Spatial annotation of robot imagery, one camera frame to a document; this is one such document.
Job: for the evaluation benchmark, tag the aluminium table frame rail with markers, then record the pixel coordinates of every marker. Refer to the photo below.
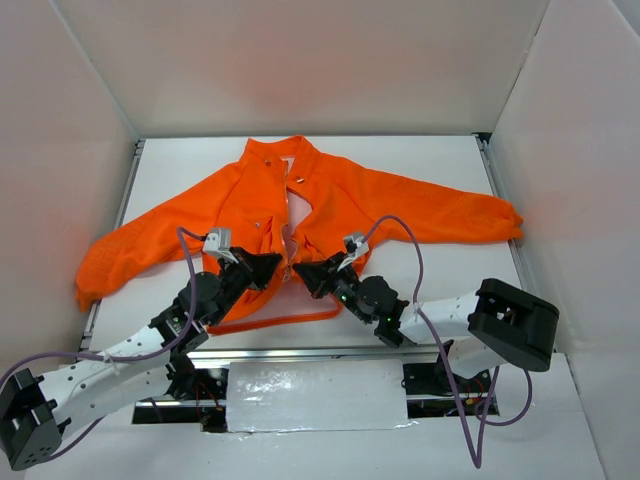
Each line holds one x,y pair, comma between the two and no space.
163,168

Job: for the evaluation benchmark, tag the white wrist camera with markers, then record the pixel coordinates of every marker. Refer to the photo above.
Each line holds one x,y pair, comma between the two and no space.
356,246
217,243

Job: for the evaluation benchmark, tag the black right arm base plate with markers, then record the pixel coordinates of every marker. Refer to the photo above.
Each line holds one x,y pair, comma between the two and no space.
429,394

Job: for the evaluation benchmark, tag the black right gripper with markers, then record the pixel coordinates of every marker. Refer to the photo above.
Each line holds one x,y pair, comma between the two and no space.
329,278

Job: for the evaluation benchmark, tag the orange zip-up jacket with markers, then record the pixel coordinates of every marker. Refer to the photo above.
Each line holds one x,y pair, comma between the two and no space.
290,198

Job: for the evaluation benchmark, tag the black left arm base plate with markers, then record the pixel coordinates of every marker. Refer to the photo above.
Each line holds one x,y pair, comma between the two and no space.
203,405

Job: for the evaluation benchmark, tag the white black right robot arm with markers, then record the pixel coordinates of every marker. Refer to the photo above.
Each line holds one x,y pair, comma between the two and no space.
497,324

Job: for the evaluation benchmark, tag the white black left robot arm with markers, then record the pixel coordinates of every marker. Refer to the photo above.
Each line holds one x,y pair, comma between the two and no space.
39,412

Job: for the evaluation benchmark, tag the white foam cover panel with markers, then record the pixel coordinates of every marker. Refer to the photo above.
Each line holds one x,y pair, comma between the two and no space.
335,395

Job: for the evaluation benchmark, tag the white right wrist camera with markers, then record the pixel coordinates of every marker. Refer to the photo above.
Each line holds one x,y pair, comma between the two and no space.
356,246

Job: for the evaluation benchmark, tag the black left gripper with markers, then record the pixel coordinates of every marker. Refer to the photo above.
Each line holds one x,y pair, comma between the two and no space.
243,267

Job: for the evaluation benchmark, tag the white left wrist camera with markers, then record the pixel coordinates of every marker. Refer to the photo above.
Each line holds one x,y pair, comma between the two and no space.
217,243

